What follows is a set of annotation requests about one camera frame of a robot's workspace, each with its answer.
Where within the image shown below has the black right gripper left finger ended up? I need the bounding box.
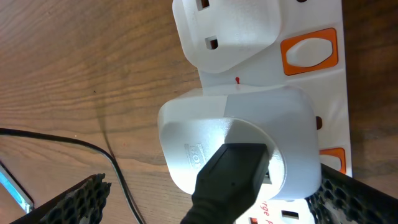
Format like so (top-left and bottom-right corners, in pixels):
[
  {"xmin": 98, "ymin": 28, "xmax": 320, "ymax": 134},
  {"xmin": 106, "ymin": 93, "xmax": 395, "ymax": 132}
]
[{"xmin": 11, "ymin": 174, "xmax": 111, "ymax": 224}]

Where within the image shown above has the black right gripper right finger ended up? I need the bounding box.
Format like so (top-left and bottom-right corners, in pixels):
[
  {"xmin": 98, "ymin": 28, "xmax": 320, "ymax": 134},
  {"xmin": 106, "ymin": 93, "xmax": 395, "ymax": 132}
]
[{"xmin": 306, "ymin": 164, "xmax": 397, "ymax": 224}]

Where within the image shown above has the blue screen Galaxy smartphone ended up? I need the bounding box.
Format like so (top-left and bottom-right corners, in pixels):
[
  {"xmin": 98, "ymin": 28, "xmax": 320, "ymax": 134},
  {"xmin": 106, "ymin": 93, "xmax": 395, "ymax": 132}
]
[{"xmin": 1, "ymin": 163, "xmax": 34, "ymax": 213}]

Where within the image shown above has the black charging cable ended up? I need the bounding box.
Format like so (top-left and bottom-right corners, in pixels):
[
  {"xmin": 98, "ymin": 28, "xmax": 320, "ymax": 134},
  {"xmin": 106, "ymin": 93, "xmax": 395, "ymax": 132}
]
[{"xmin": 0, "ymin": 128, "xmax": 271, "ymax": 224}]

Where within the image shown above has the white USB charger adapter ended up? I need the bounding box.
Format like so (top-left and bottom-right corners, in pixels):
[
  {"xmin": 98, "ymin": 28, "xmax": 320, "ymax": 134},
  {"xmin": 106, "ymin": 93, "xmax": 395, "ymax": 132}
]
[{"xmin": 158, "ymin": 85, "xmax": 322, "ymax": 200}]

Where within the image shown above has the white socket safety cover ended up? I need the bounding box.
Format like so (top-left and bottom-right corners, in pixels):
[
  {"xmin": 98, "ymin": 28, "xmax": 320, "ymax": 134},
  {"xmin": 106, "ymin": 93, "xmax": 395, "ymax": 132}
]
[{"xmin": 172, "ymin": 0, "xmax": 282, "ymax": 73}]

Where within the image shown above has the white power strip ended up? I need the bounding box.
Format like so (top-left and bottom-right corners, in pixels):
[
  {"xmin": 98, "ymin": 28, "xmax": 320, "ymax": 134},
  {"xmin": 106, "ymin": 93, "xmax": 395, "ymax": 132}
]
[{"xmin": 198, "ymin": 0, "xmax": 353, "ymax": 223}]

